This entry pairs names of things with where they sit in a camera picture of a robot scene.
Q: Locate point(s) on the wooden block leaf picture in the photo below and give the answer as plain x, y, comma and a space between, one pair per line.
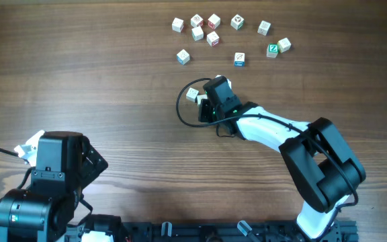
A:
239, 59

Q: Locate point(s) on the wooden block soccer ball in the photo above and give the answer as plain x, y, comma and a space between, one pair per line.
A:
237, 22

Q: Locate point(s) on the wooden block red letter M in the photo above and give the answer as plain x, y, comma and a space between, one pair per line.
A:
214, 21

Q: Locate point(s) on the wooden block red side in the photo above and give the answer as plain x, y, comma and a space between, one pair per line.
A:
177, 25

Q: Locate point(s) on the wooden block baseball picture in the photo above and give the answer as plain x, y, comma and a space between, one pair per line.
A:
199, 99

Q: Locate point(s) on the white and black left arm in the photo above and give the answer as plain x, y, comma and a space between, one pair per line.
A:
65, 164

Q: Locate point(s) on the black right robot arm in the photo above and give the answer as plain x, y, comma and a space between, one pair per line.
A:
323, 167

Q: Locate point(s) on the wooden block yellow letter B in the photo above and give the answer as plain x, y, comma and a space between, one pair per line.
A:
263, 28

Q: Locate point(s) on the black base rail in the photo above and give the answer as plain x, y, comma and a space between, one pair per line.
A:
280, 230

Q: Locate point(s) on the wooden block number one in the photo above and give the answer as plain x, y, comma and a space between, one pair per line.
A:
197, 33

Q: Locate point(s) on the wooden block shell picture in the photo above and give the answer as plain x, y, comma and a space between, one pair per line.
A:
196, 21

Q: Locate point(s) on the wooden block animal picture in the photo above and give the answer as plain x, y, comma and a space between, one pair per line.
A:
212, 38

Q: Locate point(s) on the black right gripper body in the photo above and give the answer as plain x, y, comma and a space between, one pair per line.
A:
208, 113

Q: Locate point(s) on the wooden block number three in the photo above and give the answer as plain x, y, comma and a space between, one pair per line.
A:
284, 45

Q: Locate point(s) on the wooden block strawberry picture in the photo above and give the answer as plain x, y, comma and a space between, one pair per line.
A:
183, 57

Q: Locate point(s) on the wooden block green letter Z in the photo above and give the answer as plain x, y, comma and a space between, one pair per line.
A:
272, 51

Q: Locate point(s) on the wooden block number six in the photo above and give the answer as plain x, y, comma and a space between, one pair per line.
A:
192, 94

